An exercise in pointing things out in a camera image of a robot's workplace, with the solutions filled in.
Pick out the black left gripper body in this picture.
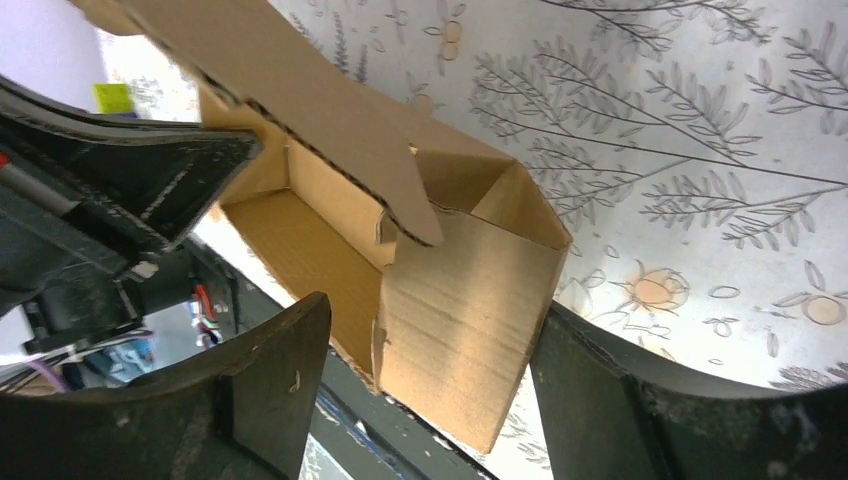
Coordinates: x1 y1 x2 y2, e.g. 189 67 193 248
1 150 198 354

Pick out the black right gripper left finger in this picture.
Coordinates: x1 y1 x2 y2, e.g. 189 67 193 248
1 292 331 479

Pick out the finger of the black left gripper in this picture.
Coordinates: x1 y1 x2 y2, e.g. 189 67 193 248
1 78 260 246

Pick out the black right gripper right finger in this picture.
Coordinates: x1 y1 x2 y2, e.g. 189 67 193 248
531 304 847 480

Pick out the cardboard box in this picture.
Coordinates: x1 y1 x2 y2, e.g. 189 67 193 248
79 1 571 453

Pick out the yellow green small tool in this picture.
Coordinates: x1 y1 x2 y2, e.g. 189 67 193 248
93 83 138 118

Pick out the floral patterned table mat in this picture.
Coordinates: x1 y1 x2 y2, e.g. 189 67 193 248
99 0 848 480

